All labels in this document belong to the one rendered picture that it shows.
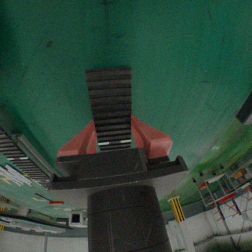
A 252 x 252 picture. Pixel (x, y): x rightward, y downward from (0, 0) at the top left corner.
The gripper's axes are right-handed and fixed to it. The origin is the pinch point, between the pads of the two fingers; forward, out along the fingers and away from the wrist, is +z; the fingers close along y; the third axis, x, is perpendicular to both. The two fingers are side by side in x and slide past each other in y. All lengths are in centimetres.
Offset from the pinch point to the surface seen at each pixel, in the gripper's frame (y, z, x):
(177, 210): -219, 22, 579
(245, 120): -37.8, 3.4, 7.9
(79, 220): 32, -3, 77
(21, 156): 17.6, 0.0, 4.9
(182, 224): -223, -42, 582
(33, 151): 17.0, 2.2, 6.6
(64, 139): 9.5, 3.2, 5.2
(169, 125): -10.7, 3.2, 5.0
